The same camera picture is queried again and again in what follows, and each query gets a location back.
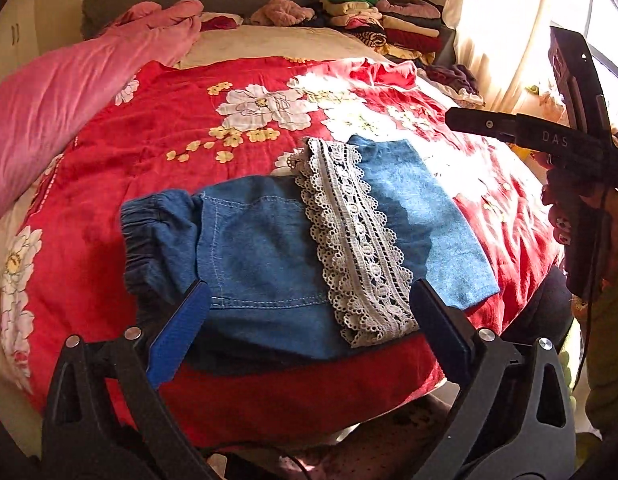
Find blue denim pants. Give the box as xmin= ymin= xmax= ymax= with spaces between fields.
xmin=120 ymin=136 xmax=499 ymax=374

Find right hand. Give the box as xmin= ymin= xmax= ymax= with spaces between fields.
xmin=532 ymin=152 xmax=618 ymax=285

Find red floral bedsheet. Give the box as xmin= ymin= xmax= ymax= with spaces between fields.
xmin=0 ymin=56 xmax=562 ymax=448

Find cream curtain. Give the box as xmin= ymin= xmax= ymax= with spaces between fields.
xmin=443 ymin=0 xmax=588 ymax=113

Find stack of folded clothes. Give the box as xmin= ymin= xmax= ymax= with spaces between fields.
xmin=315 ymin=0 xmax=484 ymax=108

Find pink blanket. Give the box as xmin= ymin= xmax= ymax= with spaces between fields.
xmin=0 ymin=0 xmax=204 ymax=218

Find pink crumpled garment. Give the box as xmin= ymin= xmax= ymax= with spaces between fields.
xmin=249 ymin=0 xmax=315 ymax=27

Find beige mattress cover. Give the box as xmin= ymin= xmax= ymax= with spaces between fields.
xmin=175 ymin=25 xmax=385 ymax=70

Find cream wardrobe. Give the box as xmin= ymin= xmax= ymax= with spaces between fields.
xmin=0 ymin=0 xmax=46 ymax=91

